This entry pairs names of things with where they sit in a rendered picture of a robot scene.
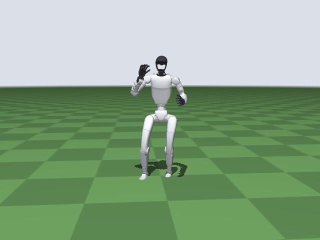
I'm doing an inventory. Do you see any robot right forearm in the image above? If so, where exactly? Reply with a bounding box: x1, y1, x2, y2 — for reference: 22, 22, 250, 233
130, 79, 143, 93

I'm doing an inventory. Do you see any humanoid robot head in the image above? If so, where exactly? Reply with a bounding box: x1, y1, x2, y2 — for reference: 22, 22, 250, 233
155, 55, 168, 77

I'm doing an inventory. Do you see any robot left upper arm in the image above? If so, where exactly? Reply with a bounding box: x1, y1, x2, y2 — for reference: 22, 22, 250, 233
171, 76, 185, 97

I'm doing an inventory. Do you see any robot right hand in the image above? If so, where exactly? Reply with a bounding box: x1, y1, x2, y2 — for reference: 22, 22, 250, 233
136, 64, 150, 83

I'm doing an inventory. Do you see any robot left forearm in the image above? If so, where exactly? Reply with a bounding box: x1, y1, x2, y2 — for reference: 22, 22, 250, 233
182, 94, 188, 105

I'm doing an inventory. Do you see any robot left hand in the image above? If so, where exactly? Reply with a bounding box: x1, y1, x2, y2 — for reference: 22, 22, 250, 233
175, 95, 185, 107

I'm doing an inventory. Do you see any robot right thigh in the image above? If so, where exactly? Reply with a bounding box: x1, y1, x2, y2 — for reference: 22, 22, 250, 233
140, 114, 155, 155

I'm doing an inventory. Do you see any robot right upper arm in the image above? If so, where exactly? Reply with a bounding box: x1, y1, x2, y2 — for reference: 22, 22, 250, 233
130, 75, 152, 97

